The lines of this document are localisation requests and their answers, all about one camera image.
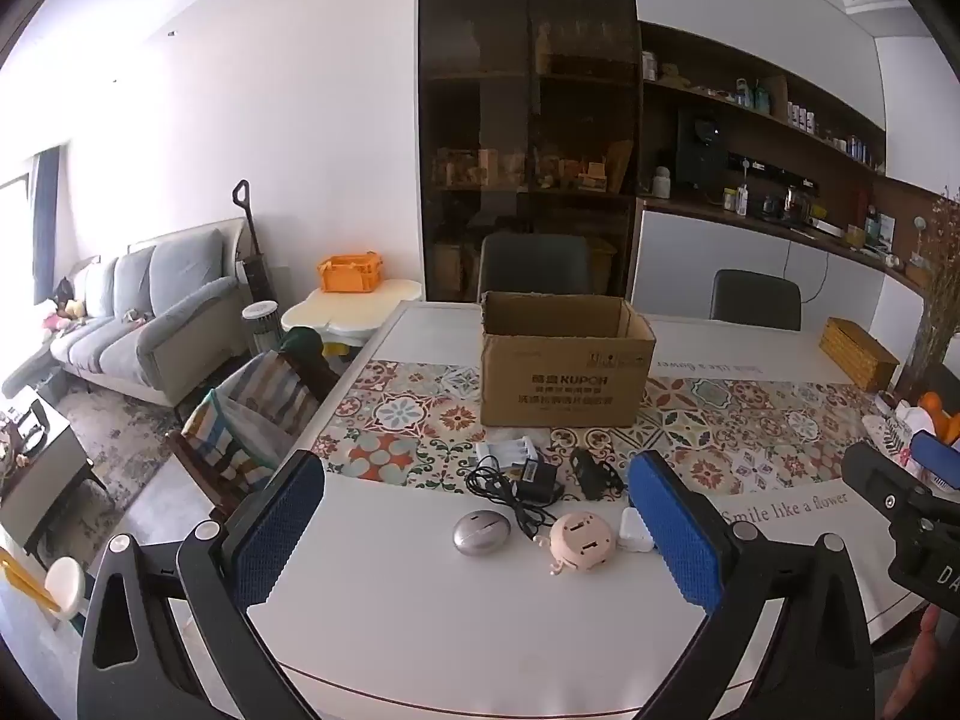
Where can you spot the dark glass display cabinet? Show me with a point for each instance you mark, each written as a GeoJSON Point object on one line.
{"type": "Point", "coordinates": [525, 127]}

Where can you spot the chair with striped cushion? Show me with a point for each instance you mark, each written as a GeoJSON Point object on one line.
{"type": "Point", "coordinates": [247, 412]}

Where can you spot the blue curtain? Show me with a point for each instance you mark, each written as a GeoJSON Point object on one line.
{"type": "Point", "coordinates": [46, 195]}

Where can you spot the white counter cabinet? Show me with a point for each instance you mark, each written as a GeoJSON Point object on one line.
{"type": "Point", "coordinates": [675, 262]}

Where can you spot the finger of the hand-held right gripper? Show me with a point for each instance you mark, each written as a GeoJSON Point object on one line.
{"type": "Point", "coordinates": [937, 459]}
{"type": "Point", "coordinates": [881, 484]}

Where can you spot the upright vacuum cleaner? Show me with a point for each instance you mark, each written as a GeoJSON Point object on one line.
{"type": "Point", "coordinates": [249, 255]}

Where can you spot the grey sofa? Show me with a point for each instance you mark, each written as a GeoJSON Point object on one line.
{"type": "Point", "coordinates": [135, 315]}

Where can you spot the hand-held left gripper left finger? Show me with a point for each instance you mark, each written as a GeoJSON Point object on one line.
{"type": "Point", "coordinates": [277, 532]}

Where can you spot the white patterned bag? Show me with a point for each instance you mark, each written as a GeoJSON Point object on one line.
{"type": "Point", "coordinates": [896, 439]}

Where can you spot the white plug charger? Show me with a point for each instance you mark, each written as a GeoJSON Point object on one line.
{"type": "Point", "coordinates": [634, 529]}

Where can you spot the cream cloud-shaped table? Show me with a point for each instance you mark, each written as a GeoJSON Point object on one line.
{"type": "Point", "coordinates": [337, 311]}

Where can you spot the wooden wall shelf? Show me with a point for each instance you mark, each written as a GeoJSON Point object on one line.
{"type": "Point", "coordinates": [757, 127]}

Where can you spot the white round toy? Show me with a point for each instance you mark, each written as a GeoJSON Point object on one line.
{"type": "Point", "coordinates": [66, 585]}

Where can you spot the white tower fan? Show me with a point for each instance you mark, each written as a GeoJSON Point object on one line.
{"type": "Point", "coordinates": [260, 326]}

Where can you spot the dried flower bouquet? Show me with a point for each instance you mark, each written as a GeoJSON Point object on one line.
{"type": "Point", "coordinates": [937, 292]}

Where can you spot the black small adapter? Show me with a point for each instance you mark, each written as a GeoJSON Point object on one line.
{"type": "Point", "coordinates": [589, 472]}

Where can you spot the white battery charger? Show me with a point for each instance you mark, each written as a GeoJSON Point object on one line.
{"type": "Point", "coordinates": [504, 454]}

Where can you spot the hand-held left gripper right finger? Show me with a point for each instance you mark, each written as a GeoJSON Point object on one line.
{"type": "Point", "coordinates": [675, 532]}

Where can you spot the grey patterned rug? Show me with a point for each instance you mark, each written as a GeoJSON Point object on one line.
{"type": "Point", "coordinates": [112, 427]}

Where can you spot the green cloth item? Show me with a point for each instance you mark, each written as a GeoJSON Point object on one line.
{"type": "Point", "coordinates": [301, 343]}

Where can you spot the person's right hand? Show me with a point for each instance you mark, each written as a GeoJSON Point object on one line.
{"type": "Point", "coordinates": [911, 675]}

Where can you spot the glass kettle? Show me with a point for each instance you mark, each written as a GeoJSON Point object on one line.
{"type": "Point", "coordinates": [796, 202]}

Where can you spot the woven tissue box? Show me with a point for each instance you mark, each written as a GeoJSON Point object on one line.
{"type": "Point", "coordinates": [855, 352]}

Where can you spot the orange object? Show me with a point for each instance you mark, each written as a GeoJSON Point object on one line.
{"type": "Point", "coordinates": [941, 412]}

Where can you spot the patterned table runner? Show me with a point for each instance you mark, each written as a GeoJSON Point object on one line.
{"type": "Point", "coordinates": [420, 420]}

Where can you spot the dark grey dining chair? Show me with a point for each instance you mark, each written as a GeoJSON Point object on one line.
{"type": "Point", "coordinates": [534, 262]}
{"type": "Point", "coordinates": [754, 300]}

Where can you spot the black coffee machine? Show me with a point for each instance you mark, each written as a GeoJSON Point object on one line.
{"type": "Point", "coordinates": [697, 154]}

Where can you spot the grey oval case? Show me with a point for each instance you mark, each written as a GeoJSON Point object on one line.
{"type": "Point", "coordinates": [482, 532]}

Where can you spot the brown cardboard box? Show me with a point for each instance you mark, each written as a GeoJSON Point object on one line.
{"type": "Point", "coordinates": [562, 367]}

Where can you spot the orange plastic crate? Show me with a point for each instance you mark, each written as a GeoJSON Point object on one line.
{"type": "Point", "coordinates": [349, 274]}

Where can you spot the dark low side table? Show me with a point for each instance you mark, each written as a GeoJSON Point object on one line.
{"type": "Point", "coordinates": [41, 465]}

